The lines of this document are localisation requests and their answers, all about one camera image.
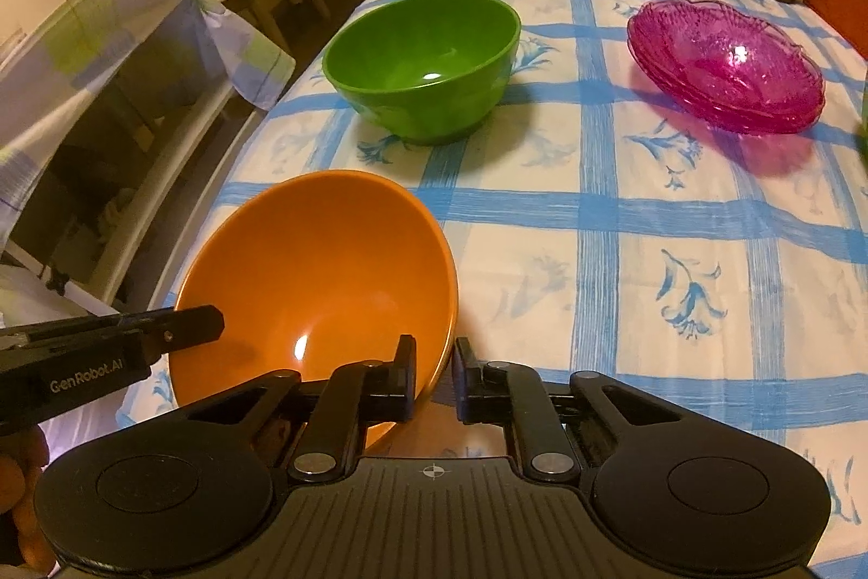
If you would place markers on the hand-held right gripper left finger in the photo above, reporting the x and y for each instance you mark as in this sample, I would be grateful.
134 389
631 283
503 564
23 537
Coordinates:
403 379

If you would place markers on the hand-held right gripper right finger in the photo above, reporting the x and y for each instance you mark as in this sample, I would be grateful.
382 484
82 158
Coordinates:
469 386

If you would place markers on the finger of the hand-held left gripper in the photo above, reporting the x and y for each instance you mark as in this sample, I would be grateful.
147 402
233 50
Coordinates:
186 328

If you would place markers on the orange bowl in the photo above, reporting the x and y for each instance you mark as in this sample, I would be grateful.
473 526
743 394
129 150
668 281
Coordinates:
319 267

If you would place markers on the large green bowl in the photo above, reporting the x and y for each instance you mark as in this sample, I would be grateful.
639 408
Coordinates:
420 50

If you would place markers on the pink glass plate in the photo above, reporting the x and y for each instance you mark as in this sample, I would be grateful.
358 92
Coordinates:
719 50
749 119
770 130

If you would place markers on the small green bowl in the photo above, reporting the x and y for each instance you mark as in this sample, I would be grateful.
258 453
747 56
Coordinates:
864 111

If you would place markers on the person's left hand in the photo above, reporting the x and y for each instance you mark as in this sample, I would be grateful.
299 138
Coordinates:
24 484

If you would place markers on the blue checked tablecloth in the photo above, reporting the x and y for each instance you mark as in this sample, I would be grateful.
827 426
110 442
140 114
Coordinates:
610 246

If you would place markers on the checked chair cover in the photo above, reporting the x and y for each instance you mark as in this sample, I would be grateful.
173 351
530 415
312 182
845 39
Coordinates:
102 23

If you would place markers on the white wooden chair frame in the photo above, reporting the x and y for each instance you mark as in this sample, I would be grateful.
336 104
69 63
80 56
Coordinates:
156 192

